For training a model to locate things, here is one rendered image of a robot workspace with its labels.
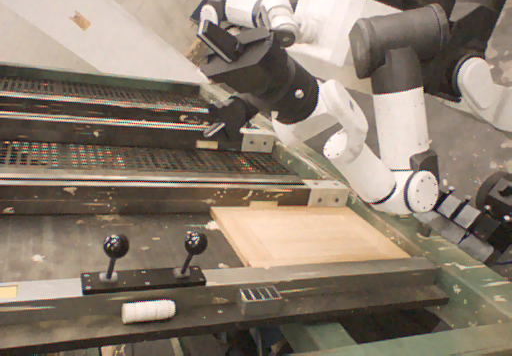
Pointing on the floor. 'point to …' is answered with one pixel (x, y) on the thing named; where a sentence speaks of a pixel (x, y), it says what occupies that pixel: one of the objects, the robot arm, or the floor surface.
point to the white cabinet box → (94, 25)
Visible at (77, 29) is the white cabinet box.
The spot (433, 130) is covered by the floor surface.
